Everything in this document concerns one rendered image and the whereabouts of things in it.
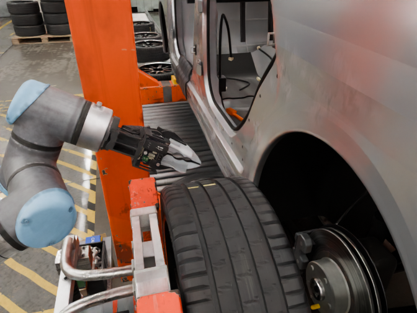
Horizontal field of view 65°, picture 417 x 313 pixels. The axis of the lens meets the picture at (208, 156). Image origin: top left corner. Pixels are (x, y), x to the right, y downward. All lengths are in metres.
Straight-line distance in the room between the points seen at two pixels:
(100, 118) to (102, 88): 0.36
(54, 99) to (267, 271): 0.50
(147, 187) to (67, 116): 0.37
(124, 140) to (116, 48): 0.37
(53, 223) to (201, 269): 0.27
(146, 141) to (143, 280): 0.27
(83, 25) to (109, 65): 0.12
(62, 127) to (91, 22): 0.39
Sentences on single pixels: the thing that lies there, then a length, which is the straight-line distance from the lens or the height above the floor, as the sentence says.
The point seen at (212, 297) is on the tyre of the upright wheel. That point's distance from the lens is 0.65.
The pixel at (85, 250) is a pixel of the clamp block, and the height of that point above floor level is 0.95.
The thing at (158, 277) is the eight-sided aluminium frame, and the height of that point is 1.12.
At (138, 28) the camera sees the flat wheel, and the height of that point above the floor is 0.44.
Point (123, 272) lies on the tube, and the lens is 0.86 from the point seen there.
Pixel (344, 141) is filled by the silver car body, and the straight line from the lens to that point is 0.69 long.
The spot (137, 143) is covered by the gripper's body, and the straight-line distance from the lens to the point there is 0.66.
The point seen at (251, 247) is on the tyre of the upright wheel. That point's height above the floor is 1.16.
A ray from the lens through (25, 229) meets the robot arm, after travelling 0.58.
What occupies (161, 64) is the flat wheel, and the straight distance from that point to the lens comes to 4.52.
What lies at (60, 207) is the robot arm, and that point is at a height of 1.32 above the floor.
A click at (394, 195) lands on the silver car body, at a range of 0.61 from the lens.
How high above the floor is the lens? 1.65
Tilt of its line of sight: 31 degrees down
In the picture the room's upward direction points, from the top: straight up
